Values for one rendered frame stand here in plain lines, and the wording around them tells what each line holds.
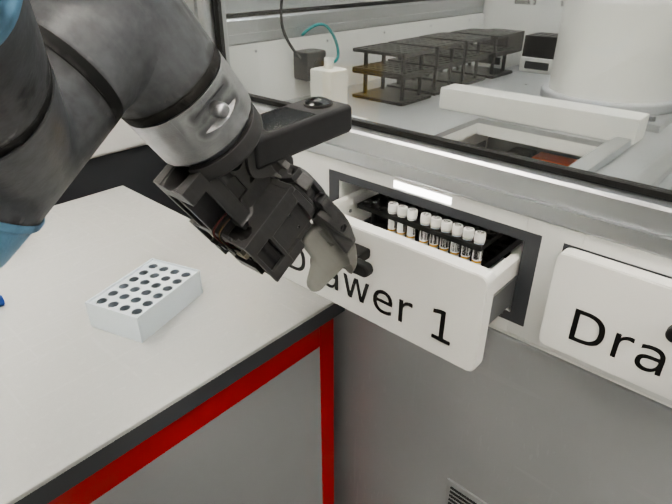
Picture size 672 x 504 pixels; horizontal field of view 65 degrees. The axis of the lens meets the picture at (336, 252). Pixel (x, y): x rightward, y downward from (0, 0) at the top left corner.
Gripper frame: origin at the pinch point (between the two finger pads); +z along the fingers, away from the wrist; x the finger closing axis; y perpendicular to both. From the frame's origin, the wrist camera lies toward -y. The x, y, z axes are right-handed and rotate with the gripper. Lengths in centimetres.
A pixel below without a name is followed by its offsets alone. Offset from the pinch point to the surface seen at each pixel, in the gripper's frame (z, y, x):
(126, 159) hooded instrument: 23, -8, -82
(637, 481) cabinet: 27.2, 1.0, 29.7
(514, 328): 17.4, -5.9, 13.7
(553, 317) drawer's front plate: 12.6, -7.1, 18.0
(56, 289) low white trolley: 4.9, 20.5, -41.4
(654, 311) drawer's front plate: 8.8, -9.7, 26.2
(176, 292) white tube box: 7.3, 11.5, -23.4
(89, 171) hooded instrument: 18, 0, -82
